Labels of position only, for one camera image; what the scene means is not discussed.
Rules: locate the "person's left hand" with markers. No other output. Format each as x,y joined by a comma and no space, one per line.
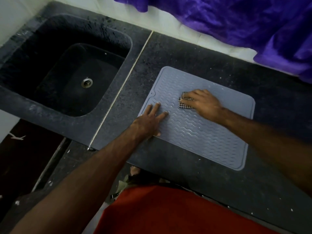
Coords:
147,123

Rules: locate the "person's right forearm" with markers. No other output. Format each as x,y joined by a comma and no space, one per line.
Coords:
268,146

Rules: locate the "olive green cloth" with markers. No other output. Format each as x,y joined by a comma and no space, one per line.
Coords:
122,182

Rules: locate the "person's left forearm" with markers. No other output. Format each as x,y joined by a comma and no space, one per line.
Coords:
78,182

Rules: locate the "black white checkered cloth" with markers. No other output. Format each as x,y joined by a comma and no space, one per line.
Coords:
181,104

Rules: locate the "person's red garment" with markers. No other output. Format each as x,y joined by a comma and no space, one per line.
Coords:
175,212

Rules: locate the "person's foot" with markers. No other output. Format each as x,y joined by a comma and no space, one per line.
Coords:
134,170

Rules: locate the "purple cloth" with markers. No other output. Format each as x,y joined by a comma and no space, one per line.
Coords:
231,19

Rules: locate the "person's right hand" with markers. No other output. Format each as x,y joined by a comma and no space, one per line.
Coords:
207,104

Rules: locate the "metal sink drain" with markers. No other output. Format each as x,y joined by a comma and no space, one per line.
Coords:
87,83

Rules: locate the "grey ribbed silicone mat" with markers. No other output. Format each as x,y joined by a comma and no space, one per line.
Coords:
209,143

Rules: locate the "black stone sink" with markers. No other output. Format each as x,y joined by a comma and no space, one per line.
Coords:
63,70

